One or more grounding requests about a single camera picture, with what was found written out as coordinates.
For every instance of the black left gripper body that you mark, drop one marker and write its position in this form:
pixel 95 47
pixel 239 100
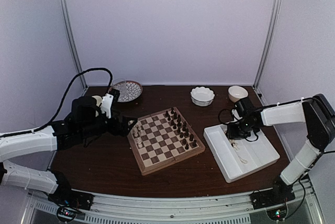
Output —
pixel 91 129

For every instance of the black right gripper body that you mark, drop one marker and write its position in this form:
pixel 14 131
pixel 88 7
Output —
pixel 243 131

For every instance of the white chess knight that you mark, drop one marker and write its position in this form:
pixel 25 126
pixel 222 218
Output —
pixel 135 131

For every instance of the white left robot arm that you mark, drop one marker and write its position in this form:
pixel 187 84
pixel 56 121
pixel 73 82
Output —
pixel 27 142

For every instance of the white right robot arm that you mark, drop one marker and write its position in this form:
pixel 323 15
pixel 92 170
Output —
pixel 309 119

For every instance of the pile of white chess pieces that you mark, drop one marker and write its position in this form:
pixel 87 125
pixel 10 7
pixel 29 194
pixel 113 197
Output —
pixel 235 146

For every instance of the dark chess pieces row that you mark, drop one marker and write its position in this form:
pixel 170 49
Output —
pixel 175 126

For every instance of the wooden chess board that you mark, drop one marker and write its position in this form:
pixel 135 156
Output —
pixel 159 149

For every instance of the cream ceramic mug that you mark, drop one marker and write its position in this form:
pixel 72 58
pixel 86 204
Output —
pixel 98 100

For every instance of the cream round bowl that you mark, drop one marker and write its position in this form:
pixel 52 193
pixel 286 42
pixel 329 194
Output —
pixel 236 93

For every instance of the white plastic divided tray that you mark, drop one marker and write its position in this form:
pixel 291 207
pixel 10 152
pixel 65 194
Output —
pixel 259 154

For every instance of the white scalloped bowl black rim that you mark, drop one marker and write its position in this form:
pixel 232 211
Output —
pixel 202 96

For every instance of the clear drinking glass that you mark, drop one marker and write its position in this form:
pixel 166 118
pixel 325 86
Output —
pixel 121 85

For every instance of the patterned brown rim plate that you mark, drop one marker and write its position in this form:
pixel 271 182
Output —
pixel 134 90

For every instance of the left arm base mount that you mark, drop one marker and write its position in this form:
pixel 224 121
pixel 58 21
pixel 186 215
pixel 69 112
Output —
pixel 70 200

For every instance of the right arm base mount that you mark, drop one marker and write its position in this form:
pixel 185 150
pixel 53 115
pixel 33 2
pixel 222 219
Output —
pixel 277 197

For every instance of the right aluminium frame post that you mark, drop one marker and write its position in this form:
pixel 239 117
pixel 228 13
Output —
pixel 275 11

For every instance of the aluminium frame post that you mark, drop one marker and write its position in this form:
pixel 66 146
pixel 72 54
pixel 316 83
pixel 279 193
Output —
pixel 70 36
pixel 275 11

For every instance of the left aluminium frame post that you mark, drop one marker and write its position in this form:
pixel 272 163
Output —
pixel 70 36

